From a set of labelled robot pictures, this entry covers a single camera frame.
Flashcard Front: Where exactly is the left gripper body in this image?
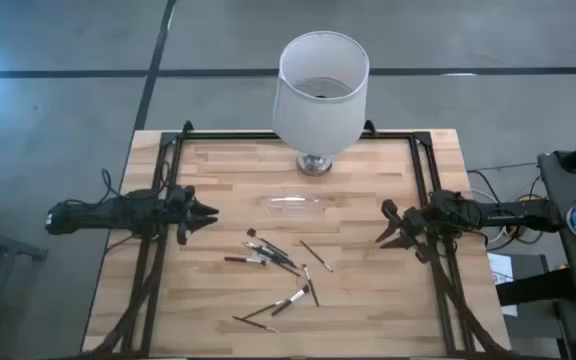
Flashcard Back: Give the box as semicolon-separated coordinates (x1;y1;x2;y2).
160;192;185;237

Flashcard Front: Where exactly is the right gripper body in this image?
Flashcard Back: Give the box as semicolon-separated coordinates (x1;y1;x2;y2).
404;199;442;241

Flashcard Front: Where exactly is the medium fluffy makeup brush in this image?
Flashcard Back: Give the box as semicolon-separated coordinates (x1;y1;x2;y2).
223;256;268;266

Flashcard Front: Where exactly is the eyebrow comb makeup brush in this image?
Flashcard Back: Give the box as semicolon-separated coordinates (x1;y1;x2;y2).
241;241;300;270

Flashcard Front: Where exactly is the slim silver-ferrule makeup brush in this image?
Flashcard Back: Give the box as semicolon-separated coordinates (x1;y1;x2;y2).
299;240;335;274

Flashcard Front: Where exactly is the clear acrylic brush organizer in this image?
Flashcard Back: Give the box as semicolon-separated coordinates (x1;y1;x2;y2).
265;193;338;220

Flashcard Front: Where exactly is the black handle makeup brush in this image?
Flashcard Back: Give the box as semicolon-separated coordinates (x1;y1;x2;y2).
302;263;321;308

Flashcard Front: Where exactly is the thin pointed-tip makeup brush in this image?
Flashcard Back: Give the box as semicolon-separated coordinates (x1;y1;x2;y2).
241;300;287;321

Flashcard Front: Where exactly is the makeup brush printed handle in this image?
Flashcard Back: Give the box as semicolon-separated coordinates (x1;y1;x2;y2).
231;315;280;334

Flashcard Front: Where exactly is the large fluffy makeup brush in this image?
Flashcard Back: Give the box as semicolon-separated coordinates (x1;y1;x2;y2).
270;285;312;317

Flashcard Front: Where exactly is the white paper sheet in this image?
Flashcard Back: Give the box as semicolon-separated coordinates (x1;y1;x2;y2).
486;252;519;317

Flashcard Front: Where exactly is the white shade chrome table lamp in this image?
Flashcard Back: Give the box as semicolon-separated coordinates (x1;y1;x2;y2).
271;30;371;178

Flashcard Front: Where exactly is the black bar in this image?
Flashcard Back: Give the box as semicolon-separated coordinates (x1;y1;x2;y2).
495;266;576;307

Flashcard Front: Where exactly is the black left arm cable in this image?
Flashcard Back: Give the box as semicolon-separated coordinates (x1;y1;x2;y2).
99;168;125;200

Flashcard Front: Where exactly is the yellow cable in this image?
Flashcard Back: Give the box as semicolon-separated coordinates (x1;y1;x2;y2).
500;194;549;241

